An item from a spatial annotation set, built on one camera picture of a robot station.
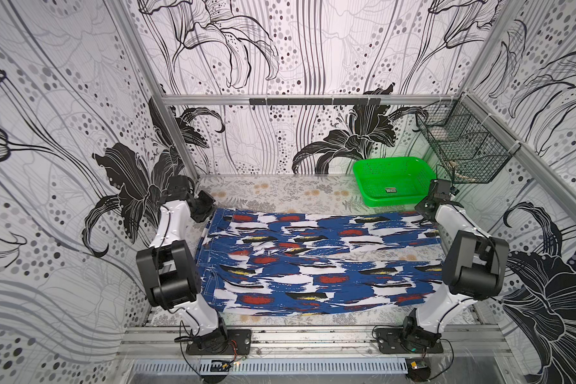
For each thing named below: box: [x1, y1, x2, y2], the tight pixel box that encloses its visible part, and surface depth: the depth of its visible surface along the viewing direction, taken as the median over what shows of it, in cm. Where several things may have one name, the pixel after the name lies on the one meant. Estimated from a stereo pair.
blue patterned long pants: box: [196, 209, 446, 316], surface depth 90 cm
